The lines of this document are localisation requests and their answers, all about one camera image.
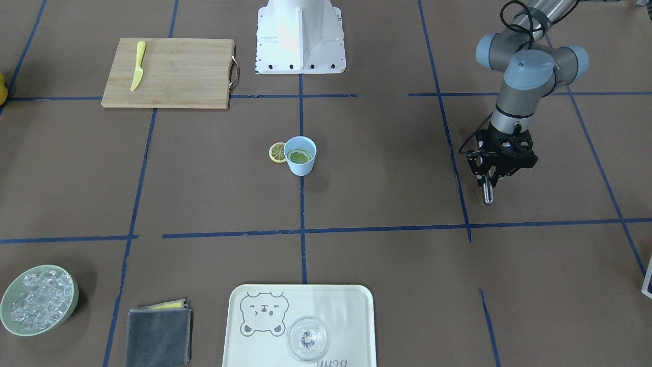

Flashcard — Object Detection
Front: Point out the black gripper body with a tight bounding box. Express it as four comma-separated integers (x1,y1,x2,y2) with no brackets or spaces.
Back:
476,127,538,176

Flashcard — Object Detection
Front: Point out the steel muddler black tip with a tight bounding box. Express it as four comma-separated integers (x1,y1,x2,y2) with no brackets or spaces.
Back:
482,174,494,206

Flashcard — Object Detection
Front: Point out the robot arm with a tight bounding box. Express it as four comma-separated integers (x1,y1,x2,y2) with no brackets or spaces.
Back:
465,1,589,188

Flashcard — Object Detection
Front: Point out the light blue cup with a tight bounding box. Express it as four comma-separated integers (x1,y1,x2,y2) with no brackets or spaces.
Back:
284,136,317,176

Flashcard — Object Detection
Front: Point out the yellow lemon toy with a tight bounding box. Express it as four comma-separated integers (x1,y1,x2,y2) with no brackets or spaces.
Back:
0,73,9,106

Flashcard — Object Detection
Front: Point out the clear wine glass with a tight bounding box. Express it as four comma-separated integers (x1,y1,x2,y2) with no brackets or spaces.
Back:
287,316,331,362

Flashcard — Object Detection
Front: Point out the cream bear print tray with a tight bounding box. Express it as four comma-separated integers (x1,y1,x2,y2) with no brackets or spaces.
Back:
222,284,377,366

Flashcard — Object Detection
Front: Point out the wooden cutting board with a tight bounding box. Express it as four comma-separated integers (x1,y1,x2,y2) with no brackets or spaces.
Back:
101,37,239,109

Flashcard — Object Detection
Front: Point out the yellow plastic knife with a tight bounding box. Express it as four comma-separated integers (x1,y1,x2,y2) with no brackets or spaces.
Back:
130,40,146,91

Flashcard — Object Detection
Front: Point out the folded grey cloth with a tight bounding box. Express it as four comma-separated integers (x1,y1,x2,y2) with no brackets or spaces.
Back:
124,298,192,366

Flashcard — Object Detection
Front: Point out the green bowl of ice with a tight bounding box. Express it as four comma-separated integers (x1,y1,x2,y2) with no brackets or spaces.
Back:
2,265,79,337

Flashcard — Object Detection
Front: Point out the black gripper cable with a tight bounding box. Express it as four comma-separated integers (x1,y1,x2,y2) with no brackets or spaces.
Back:
458,0,548,154

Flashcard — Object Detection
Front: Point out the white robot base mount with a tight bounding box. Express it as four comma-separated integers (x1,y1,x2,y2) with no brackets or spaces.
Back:
255,1,347,75

